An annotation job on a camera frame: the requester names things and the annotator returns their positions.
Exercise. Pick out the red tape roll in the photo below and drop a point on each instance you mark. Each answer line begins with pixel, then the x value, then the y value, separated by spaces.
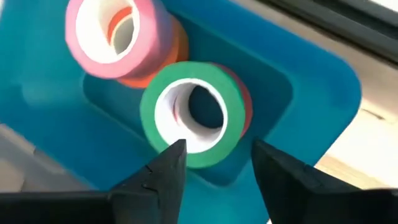
pixel 247 105

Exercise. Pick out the green tape roll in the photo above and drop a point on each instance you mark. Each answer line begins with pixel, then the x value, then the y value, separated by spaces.
pixel 149 109

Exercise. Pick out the black table frame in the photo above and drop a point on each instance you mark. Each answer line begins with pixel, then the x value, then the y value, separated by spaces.
pixel 342 21

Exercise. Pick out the teal plastic bin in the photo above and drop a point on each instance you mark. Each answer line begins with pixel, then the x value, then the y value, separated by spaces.
pixel 280 62

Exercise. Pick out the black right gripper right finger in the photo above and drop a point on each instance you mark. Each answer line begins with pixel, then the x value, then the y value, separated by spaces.
pixel 311 202

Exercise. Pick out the orange tape roll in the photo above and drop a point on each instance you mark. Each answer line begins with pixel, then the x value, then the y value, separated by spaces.
pixel 143 81

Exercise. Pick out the pink tape roll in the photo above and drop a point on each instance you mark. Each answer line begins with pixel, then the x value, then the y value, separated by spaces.
pixel 155 46

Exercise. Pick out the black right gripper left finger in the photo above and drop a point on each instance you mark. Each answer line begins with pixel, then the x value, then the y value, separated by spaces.
pixel 93 208

